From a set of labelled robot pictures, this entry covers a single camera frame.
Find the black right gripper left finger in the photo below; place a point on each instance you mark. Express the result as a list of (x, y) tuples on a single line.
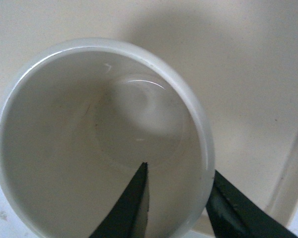
[(129, 216)]

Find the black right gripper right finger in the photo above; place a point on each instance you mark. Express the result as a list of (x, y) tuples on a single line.
[(233, 215)]

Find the white ceramic mug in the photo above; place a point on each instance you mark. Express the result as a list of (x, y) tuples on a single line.
[(78, 121)]

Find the beige plastic tray plate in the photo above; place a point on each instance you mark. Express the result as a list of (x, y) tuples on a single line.
[(239, 57)]

